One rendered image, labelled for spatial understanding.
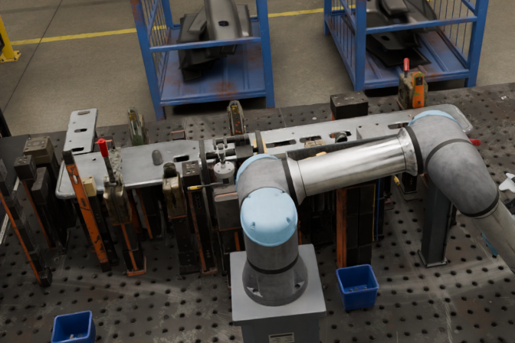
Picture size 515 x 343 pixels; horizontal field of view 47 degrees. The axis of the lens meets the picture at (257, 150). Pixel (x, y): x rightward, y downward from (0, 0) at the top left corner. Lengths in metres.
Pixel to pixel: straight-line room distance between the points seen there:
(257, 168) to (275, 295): 0.29
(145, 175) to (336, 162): 0.77
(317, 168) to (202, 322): 0.72
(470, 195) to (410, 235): 0.78
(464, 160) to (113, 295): 1.19
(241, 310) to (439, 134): 0.58
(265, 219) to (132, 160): 0.87
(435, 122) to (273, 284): 0.51
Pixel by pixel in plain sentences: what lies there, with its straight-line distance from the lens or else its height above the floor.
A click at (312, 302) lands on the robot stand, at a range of 1.35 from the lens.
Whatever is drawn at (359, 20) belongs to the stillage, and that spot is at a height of 0.64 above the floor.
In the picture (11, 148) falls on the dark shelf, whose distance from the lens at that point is 2.20.
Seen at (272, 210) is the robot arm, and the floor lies 1.33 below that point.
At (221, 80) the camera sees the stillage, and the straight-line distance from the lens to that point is 4.09.
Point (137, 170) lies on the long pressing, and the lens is 1.96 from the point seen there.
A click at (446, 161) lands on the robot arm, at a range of 1.31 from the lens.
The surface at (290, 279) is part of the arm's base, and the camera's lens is 1.32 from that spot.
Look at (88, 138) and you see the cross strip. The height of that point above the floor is 1.00.
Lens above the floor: 2.15
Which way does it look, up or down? 36 degrees down
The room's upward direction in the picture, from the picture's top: 6 degrees counter-clockwise
